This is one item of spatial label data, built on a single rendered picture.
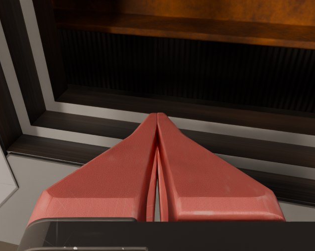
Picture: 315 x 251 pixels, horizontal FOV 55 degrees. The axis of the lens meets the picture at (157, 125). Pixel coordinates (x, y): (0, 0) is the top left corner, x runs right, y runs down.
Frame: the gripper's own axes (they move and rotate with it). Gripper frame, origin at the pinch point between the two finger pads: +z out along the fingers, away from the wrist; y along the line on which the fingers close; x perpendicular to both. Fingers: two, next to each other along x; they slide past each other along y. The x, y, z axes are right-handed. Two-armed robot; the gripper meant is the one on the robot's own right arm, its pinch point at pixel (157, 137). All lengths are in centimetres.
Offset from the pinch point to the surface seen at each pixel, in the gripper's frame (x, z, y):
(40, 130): 2.5, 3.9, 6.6
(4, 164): 3.7, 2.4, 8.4
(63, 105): 1.8, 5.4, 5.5
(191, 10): 0.0, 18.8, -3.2
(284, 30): 0.6, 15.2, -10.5
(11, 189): 5.7, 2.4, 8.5
